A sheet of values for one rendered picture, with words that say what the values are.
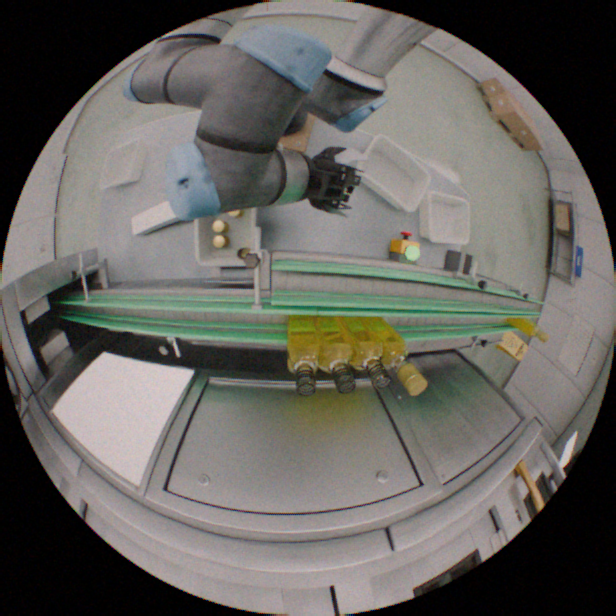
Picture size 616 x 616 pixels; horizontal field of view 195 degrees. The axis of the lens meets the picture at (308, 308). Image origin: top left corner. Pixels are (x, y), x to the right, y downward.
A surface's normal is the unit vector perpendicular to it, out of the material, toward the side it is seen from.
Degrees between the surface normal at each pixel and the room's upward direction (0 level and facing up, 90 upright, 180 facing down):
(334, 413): 90
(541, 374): 90
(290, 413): 89
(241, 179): 60
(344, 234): 0
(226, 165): 48
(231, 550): 90
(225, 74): 38
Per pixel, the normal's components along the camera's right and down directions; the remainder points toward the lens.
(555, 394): -0.99, -0.04
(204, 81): -0.36, 0.84
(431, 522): 0.07, -0.93
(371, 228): 0.08, 0.38
